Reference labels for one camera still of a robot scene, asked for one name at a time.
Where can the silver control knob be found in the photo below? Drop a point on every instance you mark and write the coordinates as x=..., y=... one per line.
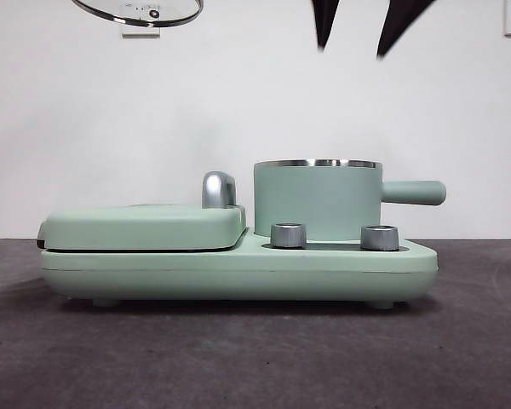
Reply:
x=380, y=238
x=288, y=236

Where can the glass lid with green knob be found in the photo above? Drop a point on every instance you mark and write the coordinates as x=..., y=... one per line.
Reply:
x=110, y=10

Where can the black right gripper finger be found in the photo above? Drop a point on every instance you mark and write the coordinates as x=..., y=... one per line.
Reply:
x=324, y=17
x=402, y=17

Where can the mint green breakfast machine base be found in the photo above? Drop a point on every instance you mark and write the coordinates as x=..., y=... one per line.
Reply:
x=238, y=272

